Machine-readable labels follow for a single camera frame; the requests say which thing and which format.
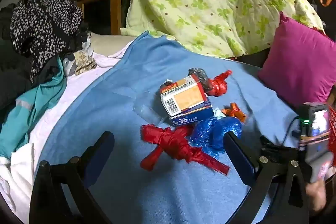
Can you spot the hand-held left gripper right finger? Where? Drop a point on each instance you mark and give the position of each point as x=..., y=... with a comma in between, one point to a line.
x=237, y=154

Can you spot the large knotted red plastic bag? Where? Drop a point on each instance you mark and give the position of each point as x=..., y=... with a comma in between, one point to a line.
x=173, y=142

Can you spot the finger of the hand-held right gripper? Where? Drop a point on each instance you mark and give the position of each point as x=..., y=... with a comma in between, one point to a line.
x=275, y=151

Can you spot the black white spotted garment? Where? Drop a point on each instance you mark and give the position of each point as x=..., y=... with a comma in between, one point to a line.
x=39, y=27

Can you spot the white cloth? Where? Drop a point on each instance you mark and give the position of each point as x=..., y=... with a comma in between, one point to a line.
x=78, y=82

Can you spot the person's right hand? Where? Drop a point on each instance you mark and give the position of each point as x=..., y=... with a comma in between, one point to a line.
x=316, y=195

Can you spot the orange plastic wrapper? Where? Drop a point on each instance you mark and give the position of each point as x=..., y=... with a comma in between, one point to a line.
x=233, y=112

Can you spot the magenta pillow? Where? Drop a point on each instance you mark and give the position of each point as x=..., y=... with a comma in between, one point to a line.
x=299, y=61

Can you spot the red plastic mesh basket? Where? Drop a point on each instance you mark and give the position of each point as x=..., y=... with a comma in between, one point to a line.
x=332, y=129

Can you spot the blue plastic bag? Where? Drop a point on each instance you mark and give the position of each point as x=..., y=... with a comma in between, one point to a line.
x=207, y=134

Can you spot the clear plastic tray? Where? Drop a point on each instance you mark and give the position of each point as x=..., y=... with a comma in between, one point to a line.
x=147, y=111

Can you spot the cream pillow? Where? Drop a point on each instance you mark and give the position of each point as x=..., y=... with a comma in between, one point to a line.
x=110, y=43

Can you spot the small knotted red plastic bag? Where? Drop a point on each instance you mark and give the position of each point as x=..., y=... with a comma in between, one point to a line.
x=218, y=86

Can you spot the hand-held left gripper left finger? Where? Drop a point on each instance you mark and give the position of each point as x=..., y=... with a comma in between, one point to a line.
x=102, y=150

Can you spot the blue blanket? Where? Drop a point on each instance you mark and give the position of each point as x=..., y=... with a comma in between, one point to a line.
x=118, y=87

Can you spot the blue toothpaste box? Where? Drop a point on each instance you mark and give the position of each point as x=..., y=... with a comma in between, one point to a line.
x=189, y=119

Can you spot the crumpled white tissue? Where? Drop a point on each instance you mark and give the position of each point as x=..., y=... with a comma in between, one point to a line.
x=218, y=112

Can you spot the black plastic wrapper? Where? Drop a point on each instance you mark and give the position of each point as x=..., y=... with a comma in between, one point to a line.
x=199, y=77

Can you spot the wooden cabinet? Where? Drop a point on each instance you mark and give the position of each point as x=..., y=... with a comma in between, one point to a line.
x=115, y=3

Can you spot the beige floral cloth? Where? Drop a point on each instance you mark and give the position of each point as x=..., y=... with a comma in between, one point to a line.
x=84, y=62

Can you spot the green clover print quilt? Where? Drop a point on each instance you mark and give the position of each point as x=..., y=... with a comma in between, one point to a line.
x=204, y=3

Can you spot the white medicine box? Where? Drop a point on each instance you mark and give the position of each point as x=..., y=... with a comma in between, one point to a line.
x=186, y=98

